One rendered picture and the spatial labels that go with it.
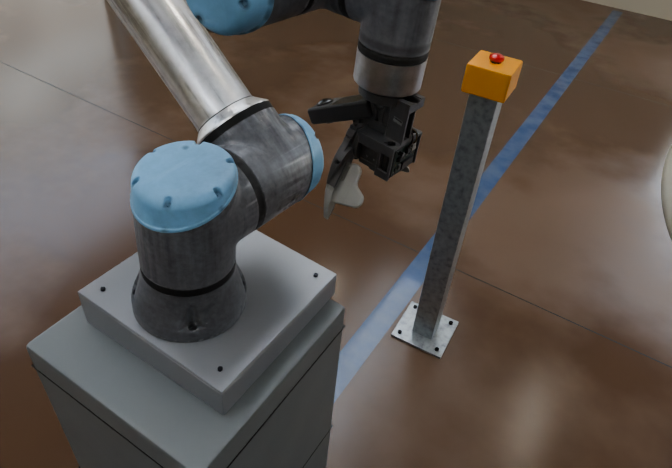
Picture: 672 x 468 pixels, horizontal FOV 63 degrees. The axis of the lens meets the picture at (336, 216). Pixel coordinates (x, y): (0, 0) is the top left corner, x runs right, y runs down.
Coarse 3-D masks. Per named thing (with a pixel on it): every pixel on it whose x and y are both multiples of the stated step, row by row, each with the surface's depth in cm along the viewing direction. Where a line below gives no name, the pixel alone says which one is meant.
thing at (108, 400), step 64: (64, 320) 97; (320, 320) 101; (64, 384) 91; (128, 384) 88; (256, 384) 90; (320, 384) 110; (128, 448) 89; (192, 448) 81; (256, 448) 93; (320, 448) 130
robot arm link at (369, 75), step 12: (360, 60) 68; (372, 60) 66; (360, 72) 68; (372, 72) 67; (384, 72) 66; (396, 72) 66; (408, 72) 67; (420, 72) 68; (360, 84) 69; (372, 84) 68; (384, 84) 67; (396, 84) 67; (408, 84) 68; (420, 84) 70; (396, 96) 68
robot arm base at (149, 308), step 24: (144, 288) 86; (216, 288) 85; (240, 288) 91; (144, 312) 86; (168, 312) 85; (192, 312) 86; (216, 312) 87; (240, 312) 92; (168, 336) 86; (192, 336) 86
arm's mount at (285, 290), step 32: (256, 256) 104; (288, 256) 105; (96, 288) 93; (128, 288) 94; (256, 288) 98; (288, 288) 99; (320, 288) 100; (96, 320) 94; (128, 320) 89; (256, 320) 92; (288, 320) 93; (160, 352) 86; (192, 352) 86; (224, 352) 87; (256, 352) 87; (192, 384) 86; (224, 384) 82
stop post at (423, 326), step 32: (480, 64) 141; (512, 64) 143; (480, 96) 144; (480, 128) 151; (480, 160) 156; (448, 192) 168; (448, 224) 174; (448, 256) 181; (448, 288) 196; (416, 320) 205; (448, 320) 214
